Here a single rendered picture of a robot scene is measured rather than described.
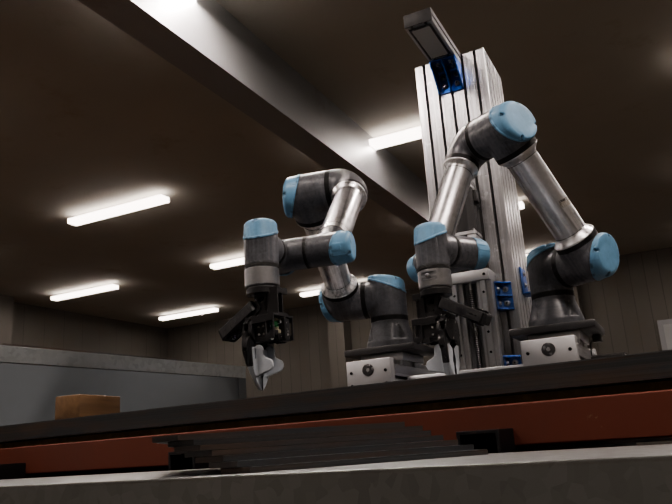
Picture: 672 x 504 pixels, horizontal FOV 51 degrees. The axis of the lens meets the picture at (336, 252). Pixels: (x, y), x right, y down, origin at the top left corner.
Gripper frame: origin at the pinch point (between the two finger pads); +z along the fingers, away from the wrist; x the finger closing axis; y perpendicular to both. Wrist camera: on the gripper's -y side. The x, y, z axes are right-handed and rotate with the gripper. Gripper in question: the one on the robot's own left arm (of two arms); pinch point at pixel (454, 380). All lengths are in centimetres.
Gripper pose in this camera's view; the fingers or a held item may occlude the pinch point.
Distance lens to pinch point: 156.0
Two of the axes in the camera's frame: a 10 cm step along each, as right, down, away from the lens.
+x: -5.3, -1.9, -8.3
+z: 0.7, 9.6, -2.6
